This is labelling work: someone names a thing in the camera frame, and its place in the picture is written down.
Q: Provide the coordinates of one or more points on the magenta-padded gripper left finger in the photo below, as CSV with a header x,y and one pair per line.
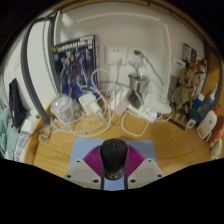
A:
x,y
80,173

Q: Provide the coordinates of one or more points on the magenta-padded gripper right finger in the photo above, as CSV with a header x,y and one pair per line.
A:
x,y
148,171

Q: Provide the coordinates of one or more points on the black computer mouse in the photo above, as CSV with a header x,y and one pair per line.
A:
x,y
114,158

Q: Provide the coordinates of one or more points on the light blue mouse pad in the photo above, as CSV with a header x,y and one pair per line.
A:
x,y
81,146

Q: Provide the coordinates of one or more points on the black flat bar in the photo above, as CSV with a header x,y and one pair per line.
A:
x,y
176,124

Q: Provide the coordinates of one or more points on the white power strip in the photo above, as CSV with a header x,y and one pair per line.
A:
x,y
145,113

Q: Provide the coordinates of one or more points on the small white cube clock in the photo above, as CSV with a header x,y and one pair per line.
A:
x,y
191,123

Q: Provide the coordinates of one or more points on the clear plastic container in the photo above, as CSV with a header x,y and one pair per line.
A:
x,y
61,108

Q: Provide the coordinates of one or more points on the dark green bowl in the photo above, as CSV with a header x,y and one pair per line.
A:
x,y
192,116

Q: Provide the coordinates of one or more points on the white charger block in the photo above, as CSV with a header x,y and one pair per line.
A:
x,y
88,102

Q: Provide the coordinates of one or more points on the white power adapter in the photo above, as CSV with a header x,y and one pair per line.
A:
x,y
120,101

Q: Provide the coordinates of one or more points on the white red-pump lotion bottle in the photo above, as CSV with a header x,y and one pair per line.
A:
x,y
207,124

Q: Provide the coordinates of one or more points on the teal bedding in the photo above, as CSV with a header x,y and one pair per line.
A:
x,y
7,133

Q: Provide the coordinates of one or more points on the stainless steel cup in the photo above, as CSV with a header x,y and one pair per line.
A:
x,y
138,82

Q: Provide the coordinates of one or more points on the tan robot model figure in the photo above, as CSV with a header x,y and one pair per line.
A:
x,y
186,90

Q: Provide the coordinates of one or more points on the black bag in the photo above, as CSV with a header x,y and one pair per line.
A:
x,y
16,103

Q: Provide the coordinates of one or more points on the blue model kit box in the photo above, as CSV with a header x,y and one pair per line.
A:
x,y
75,66

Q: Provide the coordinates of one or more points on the colourful printed box stack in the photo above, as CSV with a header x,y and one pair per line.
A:
x,y
190,53

